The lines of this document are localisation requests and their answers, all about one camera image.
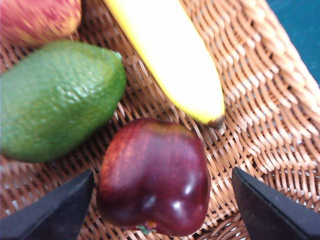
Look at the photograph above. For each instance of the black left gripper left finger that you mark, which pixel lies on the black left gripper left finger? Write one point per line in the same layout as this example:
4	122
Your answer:
50	217

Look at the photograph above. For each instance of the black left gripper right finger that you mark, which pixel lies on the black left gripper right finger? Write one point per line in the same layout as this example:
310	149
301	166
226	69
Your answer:
275	217

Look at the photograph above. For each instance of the dark red plum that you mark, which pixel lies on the dark red plum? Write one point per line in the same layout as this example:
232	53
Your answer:
155	175

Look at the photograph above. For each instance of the green bumpy avocado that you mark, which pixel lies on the green bumpy avocado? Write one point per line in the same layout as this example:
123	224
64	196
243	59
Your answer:
57	102

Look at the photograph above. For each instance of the brown wicker basket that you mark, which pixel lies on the brown wicker basket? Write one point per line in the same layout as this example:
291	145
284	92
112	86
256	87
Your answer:
250	100

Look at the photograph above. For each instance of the dark teal rectangular tray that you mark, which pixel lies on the dark teal rectangular tray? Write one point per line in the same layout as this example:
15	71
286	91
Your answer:
300	30

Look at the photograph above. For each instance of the yellow banana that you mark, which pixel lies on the yellow banana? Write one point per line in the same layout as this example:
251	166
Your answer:
170	57

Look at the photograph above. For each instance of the red yellow apple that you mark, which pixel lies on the red yellow apple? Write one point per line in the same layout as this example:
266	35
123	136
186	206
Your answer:
35	20

